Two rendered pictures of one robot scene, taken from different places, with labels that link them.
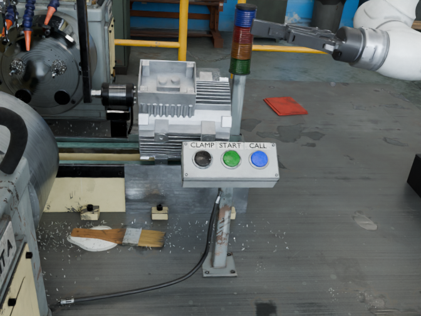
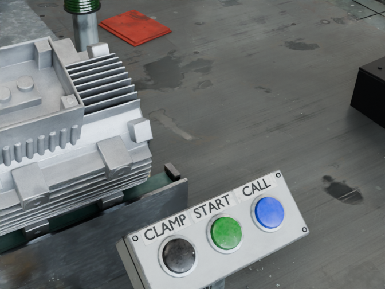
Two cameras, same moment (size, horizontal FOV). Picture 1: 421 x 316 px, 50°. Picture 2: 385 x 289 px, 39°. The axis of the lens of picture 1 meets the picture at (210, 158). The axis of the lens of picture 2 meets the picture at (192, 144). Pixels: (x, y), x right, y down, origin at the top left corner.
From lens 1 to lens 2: 0.42 m
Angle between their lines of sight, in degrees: 23
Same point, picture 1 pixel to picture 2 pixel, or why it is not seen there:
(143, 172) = (11, 264)
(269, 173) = (292, 231)
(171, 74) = (7, 71)
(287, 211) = not seen: hidden behind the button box
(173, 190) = (70, 266)
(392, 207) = (358, 153)
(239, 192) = not seen: hidden behind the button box
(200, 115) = (91, 132)
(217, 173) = (213, 273)
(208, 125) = (112, 147)
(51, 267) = not seen: outside the picture
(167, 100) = (30, 132)
